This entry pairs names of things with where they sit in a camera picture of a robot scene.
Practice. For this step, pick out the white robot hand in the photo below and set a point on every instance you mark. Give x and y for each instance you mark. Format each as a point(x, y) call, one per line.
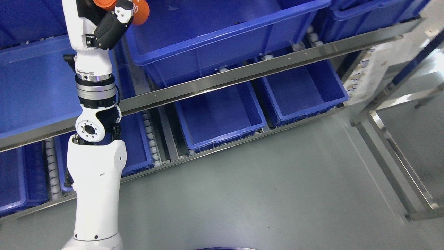
point(91, 42)

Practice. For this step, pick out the orange capacitor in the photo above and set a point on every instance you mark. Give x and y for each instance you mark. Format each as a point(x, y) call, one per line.
point(141, 9)

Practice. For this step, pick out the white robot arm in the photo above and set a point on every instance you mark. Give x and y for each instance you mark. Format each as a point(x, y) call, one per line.
point(96, 153)

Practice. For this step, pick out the large blue bin upper right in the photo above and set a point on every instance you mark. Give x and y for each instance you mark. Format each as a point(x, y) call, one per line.
point(183, 40)

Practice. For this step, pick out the shallow blue tray bin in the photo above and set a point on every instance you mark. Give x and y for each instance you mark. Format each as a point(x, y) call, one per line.
point(37, 86)

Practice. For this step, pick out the blue bin lower centre left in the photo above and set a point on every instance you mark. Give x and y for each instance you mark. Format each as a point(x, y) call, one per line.
point(139, 156)

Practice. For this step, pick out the blue bin lower centre right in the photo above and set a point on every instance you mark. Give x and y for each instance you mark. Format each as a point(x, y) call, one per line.
point(219, 117)

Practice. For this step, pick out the blue bin lower far left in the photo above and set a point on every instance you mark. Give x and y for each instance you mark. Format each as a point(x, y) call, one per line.
point(22, 179)

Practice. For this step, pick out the white floor sign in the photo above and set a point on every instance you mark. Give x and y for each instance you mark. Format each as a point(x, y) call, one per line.
point(364, 81)

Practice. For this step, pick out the steel shelf front rail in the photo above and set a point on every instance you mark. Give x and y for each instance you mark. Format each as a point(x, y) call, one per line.
point(264, 68)

